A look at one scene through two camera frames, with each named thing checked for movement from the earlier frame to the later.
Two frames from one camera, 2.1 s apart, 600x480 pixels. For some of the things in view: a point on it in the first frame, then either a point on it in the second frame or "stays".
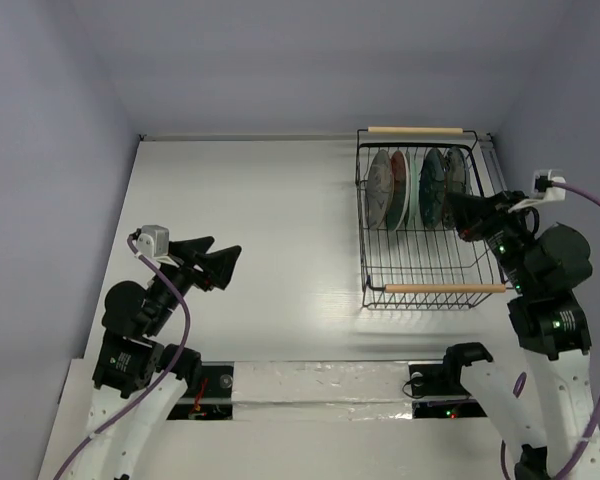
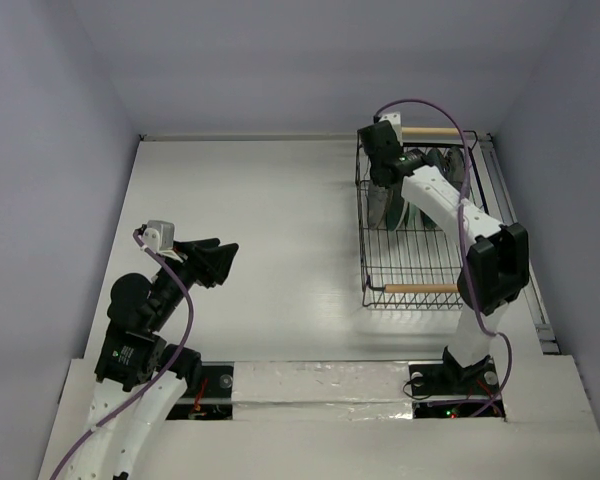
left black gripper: x=216 y=266 stays
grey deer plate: x=380 y=189 stays
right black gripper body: x=483 y=220 → x=376 y=138
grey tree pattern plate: x=454 y=178 stays
